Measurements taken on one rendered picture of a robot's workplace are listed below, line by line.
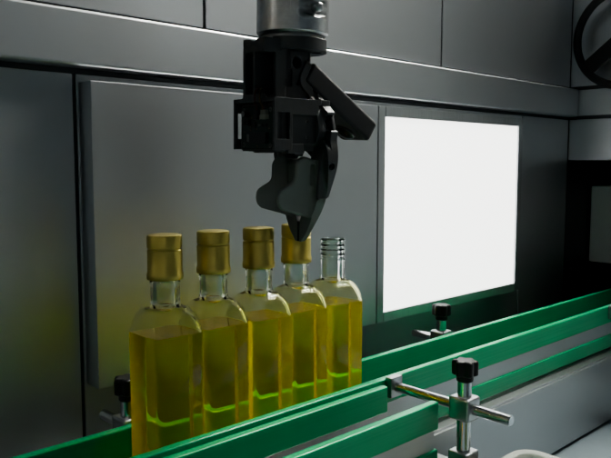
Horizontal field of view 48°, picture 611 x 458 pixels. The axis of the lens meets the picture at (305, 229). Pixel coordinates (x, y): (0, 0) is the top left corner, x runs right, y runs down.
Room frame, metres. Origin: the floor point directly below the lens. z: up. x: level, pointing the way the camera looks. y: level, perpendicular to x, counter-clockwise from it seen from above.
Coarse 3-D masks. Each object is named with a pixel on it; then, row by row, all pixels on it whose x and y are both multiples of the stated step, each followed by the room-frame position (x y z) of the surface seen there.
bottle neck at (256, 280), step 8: (248, 272) 0.74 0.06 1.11; (256, 272) 0.74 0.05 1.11; (264, 272) 0.74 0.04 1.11; (248, 280) 0.74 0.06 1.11; (256, 280) 0.74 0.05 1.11; (264, 280) 0.74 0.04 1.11; (248, 288) 0.74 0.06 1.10; (256, 288) 0.74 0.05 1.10; (264, 288) 0.74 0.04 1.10; (272, 288) 0.75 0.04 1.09
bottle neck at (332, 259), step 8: (320, 240) 0.83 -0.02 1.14; (328, 240) 0.82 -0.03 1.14; (336, 240) 0.82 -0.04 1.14; (344, 240) 0.83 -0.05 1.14; (328, 248) 0.82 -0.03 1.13; (336, 248) 0.82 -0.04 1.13; (344, 248) 0.83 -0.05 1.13; (328, 256) 0.82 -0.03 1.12; (336, 256) 0.82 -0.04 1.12; (328, 264) 0.82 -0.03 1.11; (336, 264) 0.82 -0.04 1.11; (344, 264) 0.83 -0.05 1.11; (328, 272) 0.82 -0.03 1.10; (336, 272) 0.82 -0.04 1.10; (344, 272) 0.83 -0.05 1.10
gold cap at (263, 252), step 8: (248, 232) 0.74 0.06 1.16; (256, 232) 0.73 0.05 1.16; (264, 232) 0.74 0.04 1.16; (272, 232) 0.74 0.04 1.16; (248, 240) 0.74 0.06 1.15; (256, 240) 0.73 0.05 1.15; (264, 240) 0.74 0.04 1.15; (272, 240) 0.75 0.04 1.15; (248, 248) 0.74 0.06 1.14; (256, 248) 0.73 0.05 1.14; (264, 248) 0.74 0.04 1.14; (272, 248) 0.74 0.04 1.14; (248, 256) 0.74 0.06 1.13; (256, 256) 0.73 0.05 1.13; (264, 256) 0.74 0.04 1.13; (272, 256) 0.74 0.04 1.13; (248, 264) 0.74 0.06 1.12; (256, 264) 0.73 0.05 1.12; (264, 264) 0.73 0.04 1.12; (272, 264) 0.74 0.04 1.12
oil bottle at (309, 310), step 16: (288, 288) 0.78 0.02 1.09; (304, 288) 0.78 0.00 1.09; (304, 304) 0.77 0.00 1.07; (320, 304) 0.78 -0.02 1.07; (304, 320) 0.76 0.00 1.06; (320, 320) 0.78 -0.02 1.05; (304, 336) 0.76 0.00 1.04; (320, 336) 0.78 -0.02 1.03; (304, 352) 0.76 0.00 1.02; (320, 352) 0.78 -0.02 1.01; (304, 368) 0.76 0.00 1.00; (320, 368) 0.78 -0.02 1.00; (304, 384) 0.76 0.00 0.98; (320, 384) 0.78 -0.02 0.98; (304, 400) 0.76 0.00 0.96
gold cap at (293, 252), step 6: (282, 228) 0.79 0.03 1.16; (288, 228) 0.78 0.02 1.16; (282, 234) 0.79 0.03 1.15; (288, 234) 0.78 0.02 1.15; (282, 240) 0.79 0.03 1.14; (288, 240) 0.78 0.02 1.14; (294, 240) 0.78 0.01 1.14; (306, 240) 0.78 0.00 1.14; (282, 246) 0.79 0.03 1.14; (288, 246) 0.78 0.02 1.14; (294, 246) 0.78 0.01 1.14; (300, 246) 0.78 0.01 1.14; (306, 246) 0.78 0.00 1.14; (282, 252) 0.79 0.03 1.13; (288, 252) 0.78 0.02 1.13; (294, 252) 0.78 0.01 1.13; (300, 252) 0.78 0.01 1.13; (306, 252) 0.78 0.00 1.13; (282, 258) 0.79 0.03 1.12; (288, 258) 0.78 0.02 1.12; (294, 258) 0.78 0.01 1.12; (300, 258) 0.78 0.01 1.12; (306, 258) 0.78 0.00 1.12
